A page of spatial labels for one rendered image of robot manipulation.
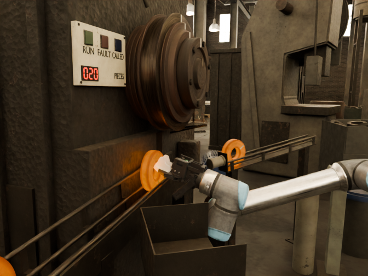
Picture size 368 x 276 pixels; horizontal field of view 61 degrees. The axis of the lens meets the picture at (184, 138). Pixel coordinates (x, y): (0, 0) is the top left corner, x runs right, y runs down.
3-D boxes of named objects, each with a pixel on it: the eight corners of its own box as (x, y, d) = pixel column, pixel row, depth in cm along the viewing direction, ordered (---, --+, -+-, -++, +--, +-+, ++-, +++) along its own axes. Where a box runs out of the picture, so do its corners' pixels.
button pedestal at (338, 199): (317, 280, 175) (326, 173, 165) (315, 258, 197) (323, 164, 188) (349, 286, 169) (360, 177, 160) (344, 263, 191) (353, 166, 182)
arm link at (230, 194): (240, 215, 104) (250, 187, 103) (206, 200, 107) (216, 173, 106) (243, 209, 113) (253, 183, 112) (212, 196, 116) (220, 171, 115)
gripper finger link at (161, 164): (153, 151, 118) (175, 160, 115) (150, 165, 119) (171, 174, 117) (150, 153, 115) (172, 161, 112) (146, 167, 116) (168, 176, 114)
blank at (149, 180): (137, 158, 111) (145, 159, 109) (156, 144, 124) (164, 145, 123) (142, 197, 115) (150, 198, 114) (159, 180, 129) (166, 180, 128)
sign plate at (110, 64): (73, 85, 90) (70, 21, 88) (121, 86, 114) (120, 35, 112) (79, 85, 90) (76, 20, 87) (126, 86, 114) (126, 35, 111)
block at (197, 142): (175, 187, 158) (175, 141, 154) (180, 183, 165) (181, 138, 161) (195, 189, 154) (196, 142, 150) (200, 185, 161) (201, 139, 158)
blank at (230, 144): (228, 171, 174) (232, 173, 172) (216, 151, 167) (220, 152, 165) (245, 153, 180) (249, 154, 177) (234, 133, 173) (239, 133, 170)
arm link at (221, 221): (226, 234, 118) (236, 203, 117) (229, 247, 106) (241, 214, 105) (202, 226, 118) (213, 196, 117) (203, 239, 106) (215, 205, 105)
